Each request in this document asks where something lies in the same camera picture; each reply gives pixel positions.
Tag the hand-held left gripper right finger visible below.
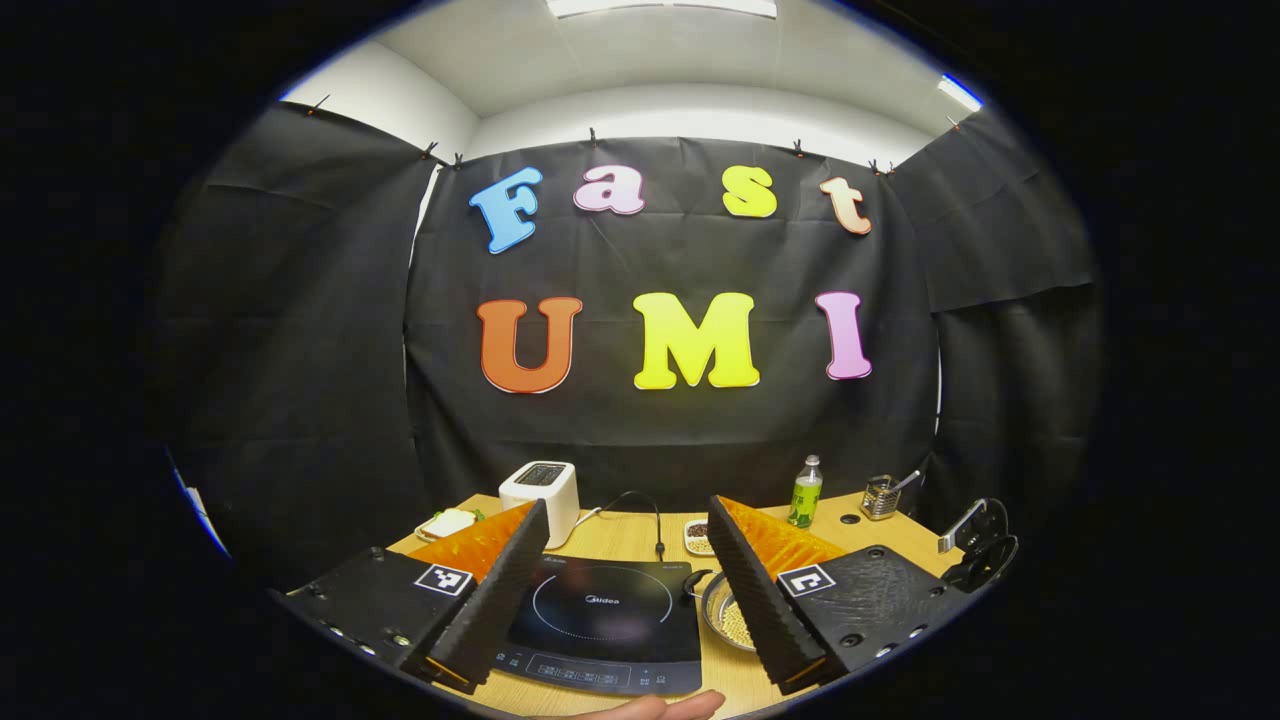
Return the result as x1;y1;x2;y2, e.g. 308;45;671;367
706;494;976;698

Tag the small white sandwich plate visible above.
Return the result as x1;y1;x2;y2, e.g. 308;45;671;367
415;507;486;543

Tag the black power cable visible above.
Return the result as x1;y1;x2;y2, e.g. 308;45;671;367
597;490;667;561

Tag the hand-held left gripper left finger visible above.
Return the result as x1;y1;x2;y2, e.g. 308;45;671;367
270;499;551;696

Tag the black backdrop cloth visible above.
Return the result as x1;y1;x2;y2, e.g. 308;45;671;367
155;100;1106;591

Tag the black induction cooktop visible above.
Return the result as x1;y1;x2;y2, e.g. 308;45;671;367
493;556;704;697

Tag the large ceiling light panel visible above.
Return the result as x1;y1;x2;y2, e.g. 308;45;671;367
548;0;778;20

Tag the white toaster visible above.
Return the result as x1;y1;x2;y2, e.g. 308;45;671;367
498;461;581;550

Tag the stainless steel pot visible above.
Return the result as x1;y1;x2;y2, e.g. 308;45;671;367
683;568;763;653

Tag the metal wire utensil holder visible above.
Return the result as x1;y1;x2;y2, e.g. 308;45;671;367
861;470;926;521

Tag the green drink bottle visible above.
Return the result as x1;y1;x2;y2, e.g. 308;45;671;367
787;455;824;529

